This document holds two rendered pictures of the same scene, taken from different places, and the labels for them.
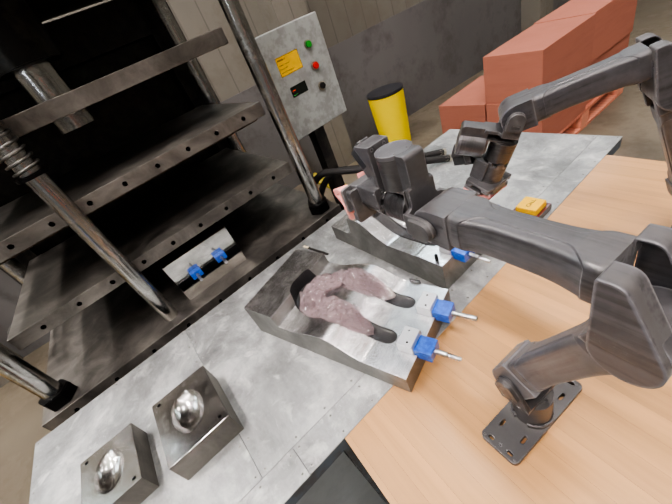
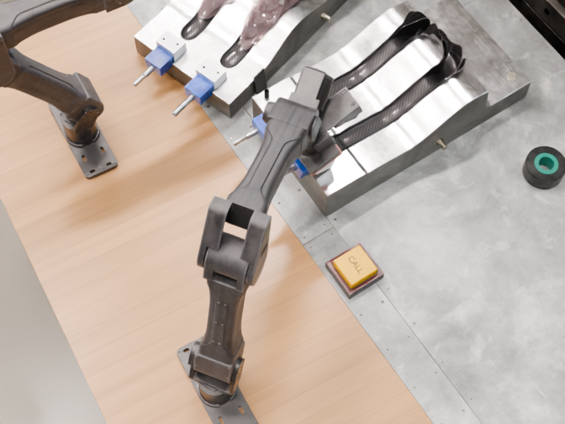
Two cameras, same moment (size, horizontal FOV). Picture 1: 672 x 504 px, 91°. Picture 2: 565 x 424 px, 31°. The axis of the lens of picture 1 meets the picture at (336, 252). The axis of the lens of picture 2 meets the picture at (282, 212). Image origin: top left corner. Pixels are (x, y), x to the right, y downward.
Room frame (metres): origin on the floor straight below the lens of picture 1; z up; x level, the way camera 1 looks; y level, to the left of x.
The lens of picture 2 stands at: (0.48, -1.30, 2.57)
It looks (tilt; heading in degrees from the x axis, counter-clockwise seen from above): 64 degrees down; 81
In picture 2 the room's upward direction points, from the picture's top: 1 degrees clockwise
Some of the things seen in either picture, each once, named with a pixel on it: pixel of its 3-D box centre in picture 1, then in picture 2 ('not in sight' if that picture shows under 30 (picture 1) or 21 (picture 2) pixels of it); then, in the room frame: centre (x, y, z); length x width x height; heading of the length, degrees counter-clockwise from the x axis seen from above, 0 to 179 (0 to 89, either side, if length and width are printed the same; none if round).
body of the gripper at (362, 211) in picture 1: (382, 196); not in sight; (0.51, -0.12, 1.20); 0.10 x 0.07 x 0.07; 110
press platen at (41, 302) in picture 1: (154, 218); not in sight; (1.48, 0.68, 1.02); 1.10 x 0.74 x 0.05; 115
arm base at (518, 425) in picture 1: (532, 401); (79, 124); (0.25, -0.21, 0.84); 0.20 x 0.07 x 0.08; 110
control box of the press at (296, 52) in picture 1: (337, 186); not in sight; (1.61, -0.15, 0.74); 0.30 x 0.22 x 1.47; 115
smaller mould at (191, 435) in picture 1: (196, 417); not in sight; (0.53, 0.48, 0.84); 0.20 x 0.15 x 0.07; 25
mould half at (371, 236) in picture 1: (404, 221); (393, 91); (0.88, -0.24, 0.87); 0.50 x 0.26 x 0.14; 25
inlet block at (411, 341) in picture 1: (430, 349); (155, 64); (0.42, -0.10, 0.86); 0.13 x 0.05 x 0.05; 42
